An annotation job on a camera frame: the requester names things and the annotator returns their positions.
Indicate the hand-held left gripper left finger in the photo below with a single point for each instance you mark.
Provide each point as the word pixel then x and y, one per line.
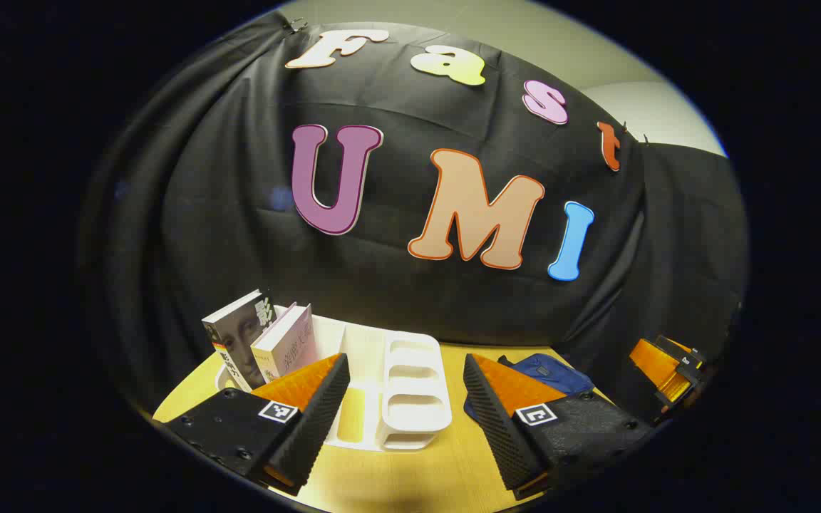
pixel 318 420

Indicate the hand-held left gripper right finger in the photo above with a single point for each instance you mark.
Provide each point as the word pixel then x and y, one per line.
pixel 496 427

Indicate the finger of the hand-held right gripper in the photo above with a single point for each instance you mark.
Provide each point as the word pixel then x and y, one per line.
pixel 656 367

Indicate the blue schoolbag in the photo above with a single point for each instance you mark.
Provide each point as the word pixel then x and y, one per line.
pixel 549 374

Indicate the pink cover book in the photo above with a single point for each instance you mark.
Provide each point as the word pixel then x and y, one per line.
pixel 289 349

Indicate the white plastic bookshelf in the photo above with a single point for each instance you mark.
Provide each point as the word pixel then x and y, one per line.
pixel 410 406

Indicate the grey portrait cover book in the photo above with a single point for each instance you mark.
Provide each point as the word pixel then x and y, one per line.
pixel 236 338

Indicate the black backdrop cloth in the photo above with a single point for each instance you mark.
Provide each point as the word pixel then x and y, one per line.
pixel 396 285

